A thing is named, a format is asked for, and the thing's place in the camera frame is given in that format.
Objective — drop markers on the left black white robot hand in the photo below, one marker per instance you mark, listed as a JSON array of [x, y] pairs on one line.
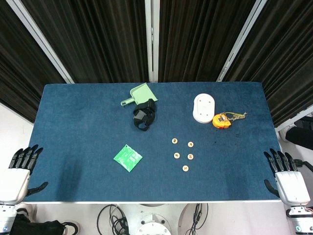
[[13, 183]]

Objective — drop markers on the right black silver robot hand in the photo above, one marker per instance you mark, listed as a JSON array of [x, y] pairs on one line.
[[292, 187]]

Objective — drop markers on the wooden token bottom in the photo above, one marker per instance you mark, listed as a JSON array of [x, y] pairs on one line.
[[185, 168]]

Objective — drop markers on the wooden token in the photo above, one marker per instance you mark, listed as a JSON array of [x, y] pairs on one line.
[[185, 168], [190, 156], [190, 144], [174, 141], [176, 155]]

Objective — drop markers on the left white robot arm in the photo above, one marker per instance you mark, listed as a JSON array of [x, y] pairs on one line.
[[6, 218]]

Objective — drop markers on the black chair caster leg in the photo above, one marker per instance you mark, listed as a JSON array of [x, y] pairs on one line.
[[304, 163]]

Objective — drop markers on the black trouser leg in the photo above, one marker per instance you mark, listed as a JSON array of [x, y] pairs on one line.
[[36, 226], [300, 137]]

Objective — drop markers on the dark grated box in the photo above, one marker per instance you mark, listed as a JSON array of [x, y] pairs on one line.
[[304, 122]]

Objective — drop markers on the white and black sneaker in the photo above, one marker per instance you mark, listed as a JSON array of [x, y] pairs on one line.
[[71, 227]]

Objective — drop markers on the blue felt table cover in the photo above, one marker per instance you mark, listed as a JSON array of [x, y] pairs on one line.
[[85, 122]]

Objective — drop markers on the orange tape measure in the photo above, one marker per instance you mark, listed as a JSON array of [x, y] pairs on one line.
[[220, 123]]

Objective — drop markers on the green foil sachet packet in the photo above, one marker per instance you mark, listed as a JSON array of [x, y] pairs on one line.
[[127, 158]]

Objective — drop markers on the white oval plastic case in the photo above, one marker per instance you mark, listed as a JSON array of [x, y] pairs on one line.
[[204, 107]]

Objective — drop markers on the black pleated curtain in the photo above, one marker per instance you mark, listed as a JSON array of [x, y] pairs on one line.
[[97, 36], [19, 61], [195, 36], [288, 61]]

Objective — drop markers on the light green plastic dustpan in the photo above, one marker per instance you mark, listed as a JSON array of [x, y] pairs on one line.
[[141, 94]]

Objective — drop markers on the white metal frame rail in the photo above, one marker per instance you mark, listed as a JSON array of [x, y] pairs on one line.
[[288, 119]]

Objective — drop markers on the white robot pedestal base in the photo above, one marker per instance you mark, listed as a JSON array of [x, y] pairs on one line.
[[154, 215]]

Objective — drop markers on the white metal frame post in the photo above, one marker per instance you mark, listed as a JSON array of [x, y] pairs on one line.
[[152, 49], [241, 40], [40, 40]]

